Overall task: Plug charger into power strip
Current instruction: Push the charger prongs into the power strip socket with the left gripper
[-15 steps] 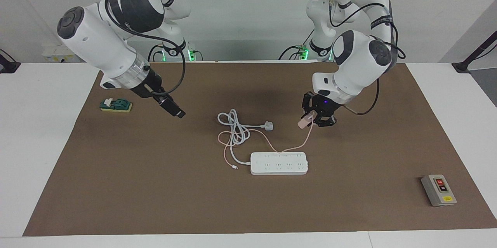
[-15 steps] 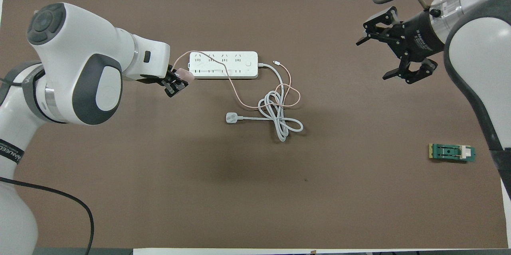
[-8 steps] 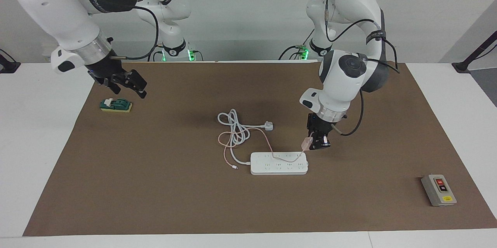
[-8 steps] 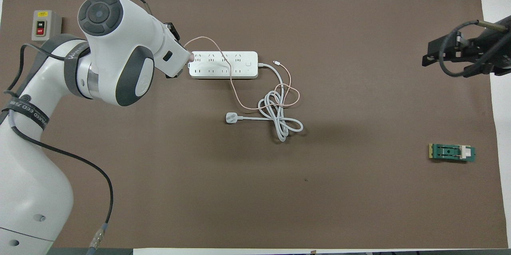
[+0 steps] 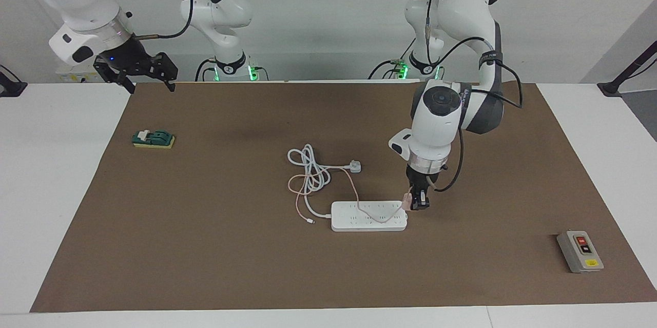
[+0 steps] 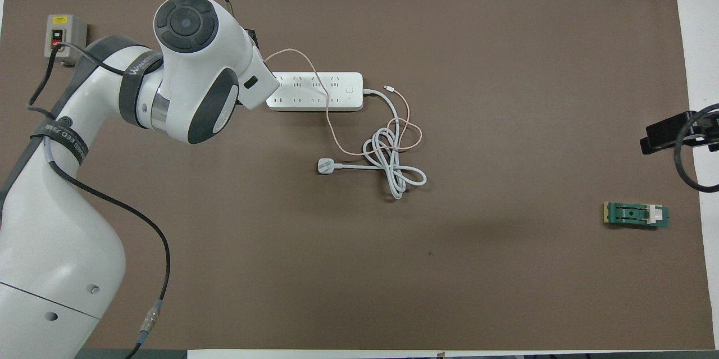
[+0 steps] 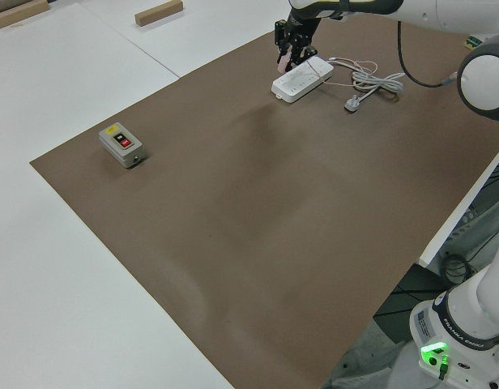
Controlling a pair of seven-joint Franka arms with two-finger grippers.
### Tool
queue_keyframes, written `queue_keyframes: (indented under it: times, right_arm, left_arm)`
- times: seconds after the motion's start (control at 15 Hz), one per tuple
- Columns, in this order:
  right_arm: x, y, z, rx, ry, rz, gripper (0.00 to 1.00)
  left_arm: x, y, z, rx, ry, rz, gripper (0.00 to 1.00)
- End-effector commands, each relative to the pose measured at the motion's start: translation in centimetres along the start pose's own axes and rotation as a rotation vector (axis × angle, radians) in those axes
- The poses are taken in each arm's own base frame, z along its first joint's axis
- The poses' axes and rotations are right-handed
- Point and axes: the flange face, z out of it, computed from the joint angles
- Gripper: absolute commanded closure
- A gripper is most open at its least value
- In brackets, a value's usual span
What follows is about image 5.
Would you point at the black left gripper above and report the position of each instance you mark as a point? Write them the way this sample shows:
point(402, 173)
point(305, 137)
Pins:
point(418, 179)

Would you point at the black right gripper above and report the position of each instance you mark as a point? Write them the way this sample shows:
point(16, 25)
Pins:
point(128, 58)

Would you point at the pink charger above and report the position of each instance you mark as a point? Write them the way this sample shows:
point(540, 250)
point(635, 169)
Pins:
point(406, 202)

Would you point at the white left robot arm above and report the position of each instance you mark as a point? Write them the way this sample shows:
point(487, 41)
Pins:
point(436, 122)

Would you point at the white power strip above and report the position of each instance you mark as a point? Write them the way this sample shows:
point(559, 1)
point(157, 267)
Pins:
point(369, 217)

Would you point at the brown table mat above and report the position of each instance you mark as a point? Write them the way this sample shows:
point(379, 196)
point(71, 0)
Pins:
point(359, 276)

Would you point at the black clamp stand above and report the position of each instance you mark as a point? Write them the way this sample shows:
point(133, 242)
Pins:
point(10, 89)
point(611, 88)

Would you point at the green knife switch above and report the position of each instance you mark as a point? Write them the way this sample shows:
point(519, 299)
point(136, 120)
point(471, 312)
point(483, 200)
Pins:
point(156, 138)

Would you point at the white wall box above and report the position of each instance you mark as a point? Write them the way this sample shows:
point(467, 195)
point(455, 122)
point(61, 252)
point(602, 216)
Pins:
point(66, 75)

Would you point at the grey on-off switch box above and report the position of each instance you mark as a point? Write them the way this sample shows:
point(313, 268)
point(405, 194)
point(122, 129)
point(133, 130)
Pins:
point(577, 258)

